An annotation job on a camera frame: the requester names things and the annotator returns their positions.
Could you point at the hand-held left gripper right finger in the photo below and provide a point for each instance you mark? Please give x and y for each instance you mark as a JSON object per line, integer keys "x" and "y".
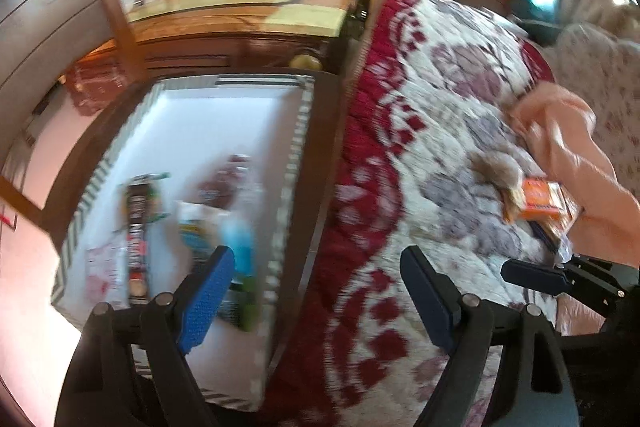
{"x": 427, "y": 302}

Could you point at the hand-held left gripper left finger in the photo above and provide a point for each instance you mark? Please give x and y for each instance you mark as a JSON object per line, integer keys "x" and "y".
{"x": 210, "y": 302}

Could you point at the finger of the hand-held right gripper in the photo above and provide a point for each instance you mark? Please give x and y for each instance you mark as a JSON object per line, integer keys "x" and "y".
{"x": 597, "y": 263}
{"x": 532, "y": 274}

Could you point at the small green snack packet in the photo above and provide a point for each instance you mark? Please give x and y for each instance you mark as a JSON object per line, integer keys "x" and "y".
{"x": 245, "y": 307}

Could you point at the beige cracker packet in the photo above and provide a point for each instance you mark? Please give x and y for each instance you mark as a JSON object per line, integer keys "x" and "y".
{"x": 570, "y": 213}

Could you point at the white and blue snack packet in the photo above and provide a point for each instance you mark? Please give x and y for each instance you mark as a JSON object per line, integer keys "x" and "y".
{"x": 235, "y": 242}

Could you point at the orange cracker packet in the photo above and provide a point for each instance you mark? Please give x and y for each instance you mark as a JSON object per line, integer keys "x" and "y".
{"x": 540, "y": 197}

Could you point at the dark snack bar packet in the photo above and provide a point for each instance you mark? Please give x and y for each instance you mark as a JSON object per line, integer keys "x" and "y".
{"x": 136, "y": 237}

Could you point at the silver white snack packet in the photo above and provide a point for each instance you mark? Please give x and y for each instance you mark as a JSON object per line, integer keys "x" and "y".
{"x": 102, "y": 267}

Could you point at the clear brown snack packet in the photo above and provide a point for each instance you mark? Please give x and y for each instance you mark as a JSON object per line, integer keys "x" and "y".
{"x": 225, "y": 182}

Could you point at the white box with striped rim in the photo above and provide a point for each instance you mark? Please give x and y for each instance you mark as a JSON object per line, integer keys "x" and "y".
{"x": 210, "y": 132}

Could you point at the pink blanket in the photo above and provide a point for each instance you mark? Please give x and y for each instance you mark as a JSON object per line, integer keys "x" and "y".
{"x": 565, "y": 132}

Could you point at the red and white floral quilt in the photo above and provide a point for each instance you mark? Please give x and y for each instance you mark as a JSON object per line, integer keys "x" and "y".
{"x": 425, "y": 107}

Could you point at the red patterned bag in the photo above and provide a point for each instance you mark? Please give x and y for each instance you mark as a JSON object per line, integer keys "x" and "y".
{"x": 95, "y": 82}

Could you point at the yellow round object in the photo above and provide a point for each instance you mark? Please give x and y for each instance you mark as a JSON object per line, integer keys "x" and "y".
{"x": 305, "y": 61}

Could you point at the wooden desk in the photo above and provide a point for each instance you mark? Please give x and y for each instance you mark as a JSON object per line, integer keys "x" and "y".
{"x": 250, "y": 2}

